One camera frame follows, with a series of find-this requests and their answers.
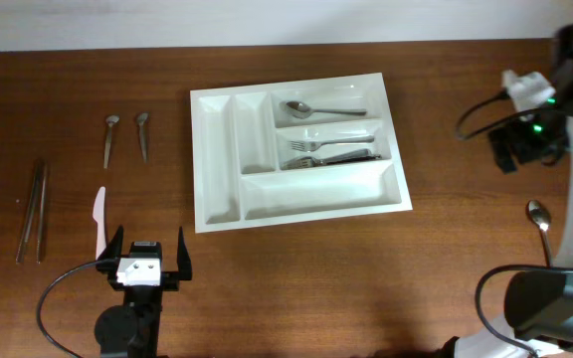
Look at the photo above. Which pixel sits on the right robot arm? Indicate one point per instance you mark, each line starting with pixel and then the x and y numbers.
pixel 527 310

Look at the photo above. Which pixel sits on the small steel teaspoon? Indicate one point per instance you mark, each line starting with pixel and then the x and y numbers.
pixel 110 122
pixel 141 121

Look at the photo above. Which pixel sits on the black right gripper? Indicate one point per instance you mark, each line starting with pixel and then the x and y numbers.
pixel 502 155

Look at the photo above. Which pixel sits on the black handled fork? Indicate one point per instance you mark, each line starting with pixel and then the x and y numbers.
pixel 349 157

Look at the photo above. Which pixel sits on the steel tablespoon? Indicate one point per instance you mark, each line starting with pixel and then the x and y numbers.
pixel 301 110
pixel 540 216

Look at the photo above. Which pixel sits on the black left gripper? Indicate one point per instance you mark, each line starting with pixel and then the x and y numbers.
pixel 170 282

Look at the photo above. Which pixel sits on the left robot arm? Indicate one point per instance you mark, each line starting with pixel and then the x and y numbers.
pixel 131 329

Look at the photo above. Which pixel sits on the steel fork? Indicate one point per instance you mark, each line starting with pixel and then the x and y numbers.
pixel 311 146

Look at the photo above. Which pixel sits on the white plastic cutlery tray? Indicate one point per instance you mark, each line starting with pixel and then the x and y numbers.
pixel 240 141

